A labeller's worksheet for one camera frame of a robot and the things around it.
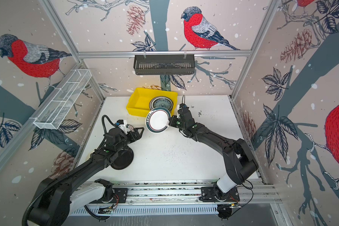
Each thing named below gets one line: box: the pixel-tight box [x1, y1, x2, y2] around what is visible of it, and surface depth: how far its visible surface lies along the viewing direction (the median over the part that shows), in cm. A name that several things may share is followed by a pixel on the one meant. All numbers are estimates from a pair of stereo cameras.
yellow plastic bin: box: [126, 87, 178, 118], surface depth 119 cm
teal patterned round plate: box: [149, 96, 174, 112], surface depth 113 cm
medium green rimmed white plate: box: [145, 106, 172, 134], surface depth 92 cm
